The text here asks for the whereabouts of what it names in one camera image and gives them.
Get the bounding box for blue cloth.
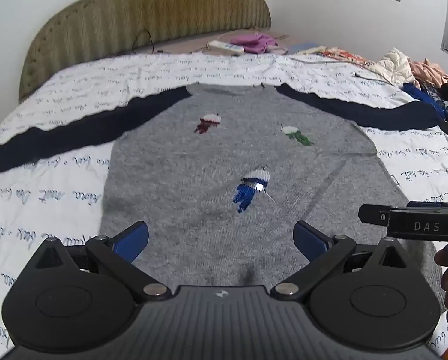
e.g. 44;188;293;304
401;82;448;121

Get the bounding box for grey sweater with navy sleeves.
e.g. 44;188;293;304
0;82;448;308

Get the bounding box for black cable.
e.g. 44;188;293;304
131;28;161;55

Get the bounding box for floral cloth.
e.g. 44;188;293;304
321;46;376;68

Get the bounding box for white printed blanket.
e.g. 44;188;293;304
0;50;448;360

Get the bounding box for dark charging cable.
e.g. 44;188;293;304
352;70;399;86

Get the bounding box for purple cloth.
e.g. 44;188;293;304
230;33;279;55

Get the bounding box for white power strip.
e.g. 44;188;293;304
208;40;245;56

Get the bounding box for olive padded headboard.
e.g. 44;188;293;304
19;0;273;103

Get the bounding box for pink cloth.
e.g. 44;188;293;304
409;58;448;88

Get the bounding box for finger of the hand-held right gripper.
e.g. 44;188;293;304
358;203;409;229

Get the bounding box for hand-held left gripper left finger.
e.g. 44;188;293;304
34;220;172;305

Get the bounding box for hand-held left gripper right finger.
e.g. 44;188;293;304
270;220;413;302

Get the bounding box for white puffy jacket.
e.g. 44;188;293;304
375;47;417;88

